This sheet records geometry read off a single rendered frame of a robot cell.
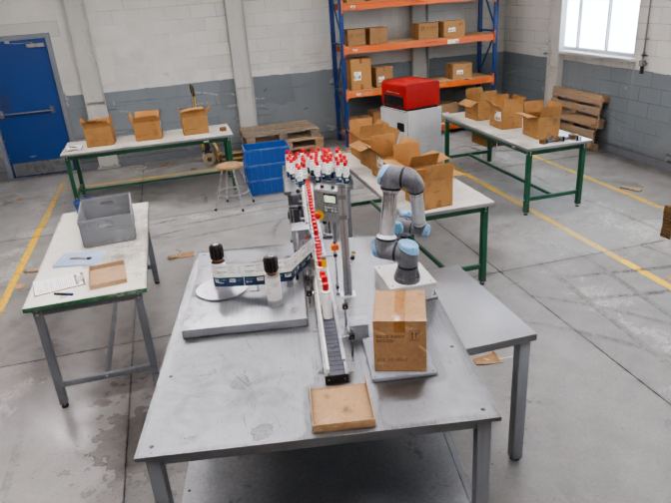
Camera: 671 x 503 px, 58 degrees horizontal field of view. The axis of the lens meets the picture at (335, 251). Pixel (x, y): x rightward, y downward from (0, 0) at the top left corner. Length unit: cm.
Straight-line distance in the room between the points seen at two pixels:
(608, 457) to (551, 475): 37
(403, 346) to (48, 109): 881
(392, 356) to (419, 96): 632
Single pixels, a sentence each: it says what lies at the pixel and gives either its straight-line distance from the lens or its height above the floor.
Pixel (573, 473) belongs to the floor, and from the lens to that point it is 373.
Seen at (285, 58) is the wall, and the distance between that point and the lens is 1087.
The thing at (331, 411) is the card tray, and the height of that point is 83.
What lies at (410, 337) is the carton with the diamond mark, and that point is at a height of 103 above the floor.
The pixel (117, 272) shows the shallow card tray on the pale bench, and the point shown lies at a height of 80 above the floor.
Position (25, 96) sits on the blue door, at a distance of 1088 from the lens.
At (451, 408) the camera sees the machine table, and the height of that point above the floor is 83.
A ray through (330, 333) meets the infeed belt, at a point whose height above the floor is 88.
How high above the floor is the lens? 250
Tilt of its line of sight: 23 degrees down
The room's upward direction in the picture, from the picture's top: 4 degrees counter-clockwise
